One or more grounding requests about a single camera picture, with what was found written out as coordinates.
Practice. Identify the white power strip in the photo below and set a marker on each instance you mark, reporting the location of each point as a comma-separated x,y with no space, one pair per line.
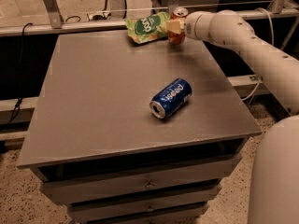
98,16

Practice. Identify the red coke can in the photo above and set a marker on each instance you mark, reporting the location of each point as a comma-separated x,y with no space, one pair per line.
179,13

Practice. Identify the green rice chip bag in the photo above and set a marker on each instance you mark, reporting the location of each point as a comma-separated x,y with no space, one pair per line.
148,29

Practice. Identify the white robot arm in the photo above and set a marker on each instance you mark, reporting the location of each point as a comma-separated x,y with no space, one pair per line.
274,187

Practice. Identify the grey drawer cabinet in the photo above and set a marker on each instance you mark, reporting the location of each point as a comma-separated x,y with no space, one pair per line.
99,150

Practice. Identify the blue pepsi can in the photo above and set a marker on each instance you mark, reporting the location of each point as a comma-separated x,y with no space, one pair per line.
170,99

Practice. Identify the metal railing frame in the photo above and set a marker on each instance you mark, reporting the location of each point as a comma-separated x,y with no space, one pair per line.
80,25

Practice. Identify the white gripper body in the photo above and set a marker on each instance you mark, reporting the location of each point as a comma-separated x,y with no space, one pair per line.
190,26

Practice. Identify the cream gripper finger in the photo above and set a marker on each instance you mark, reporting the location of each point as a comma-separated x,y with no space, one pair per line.
175,26

